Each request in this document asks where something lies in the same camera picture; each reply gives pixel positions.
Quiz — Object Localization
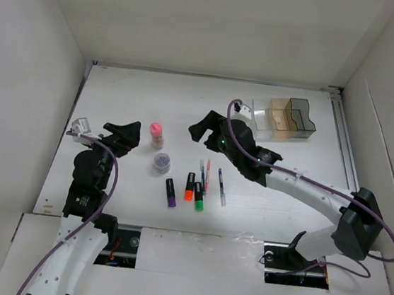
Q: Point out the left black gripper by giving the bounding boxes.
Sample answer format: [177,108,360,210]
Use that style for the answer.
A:
[78,116,141,192]

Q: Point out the pink cap glue bottle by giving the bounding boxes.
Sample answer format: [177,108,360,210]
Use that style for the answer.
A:
[149,122,164,150]

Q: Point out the teal pen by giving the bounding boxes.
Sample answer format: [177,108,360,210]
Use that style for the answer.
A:
[199,159,206,196]

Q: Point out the orange pen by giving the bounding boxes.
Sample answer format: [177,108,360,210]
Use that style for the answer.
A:
[204,159,211,195]

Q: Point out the blue pen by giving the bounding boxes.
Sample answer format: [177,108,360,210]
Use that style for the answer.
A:
[218,168,226,206]

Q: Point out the orange highlighter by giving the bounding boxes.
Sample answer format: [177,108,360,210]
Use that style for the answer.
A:
[184,173,195,202]

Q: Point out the purple highlighter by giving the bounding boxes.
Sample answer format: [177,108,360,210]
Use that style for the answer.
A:
[166,178,176,208]

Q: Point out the green highlighter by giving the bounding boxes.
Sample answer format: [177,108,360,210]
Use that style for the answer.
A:
[194,182,204,212]

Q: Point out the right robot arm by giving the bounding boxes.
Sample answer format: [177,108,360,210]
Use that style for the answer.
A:
[188,111,382,269]

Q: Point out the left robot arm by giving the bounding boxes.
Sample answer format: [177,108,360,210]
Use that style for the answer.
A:
[16,117,141,295]

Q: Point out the three-compartment plastic organizer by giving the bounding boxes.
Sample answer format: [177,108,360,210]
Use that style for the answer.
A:
[251,98,317,141]

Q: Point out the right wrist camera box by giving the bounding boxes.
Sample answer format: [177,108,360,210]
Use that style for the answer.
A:
[231,103,253,122]

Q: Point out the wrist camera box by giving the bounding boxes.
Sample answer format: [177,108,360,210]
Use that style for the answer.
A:
[231,103,253,122]
[71,117,91,135]

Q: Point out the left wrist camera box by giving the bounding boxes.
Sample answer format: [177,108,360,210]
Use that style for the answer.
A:
[71,117,91,135]

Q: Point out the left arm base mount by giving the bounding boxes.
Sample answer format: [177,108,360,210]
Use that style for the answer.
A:
[94,224,142,269]

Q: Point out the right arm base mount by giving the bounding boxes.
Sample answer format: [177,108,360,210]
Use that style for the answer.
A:
[259,241,329,291]

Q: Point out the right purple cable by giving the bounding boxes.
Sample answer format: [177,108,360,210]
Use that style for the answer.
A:
[208,98,394,289]

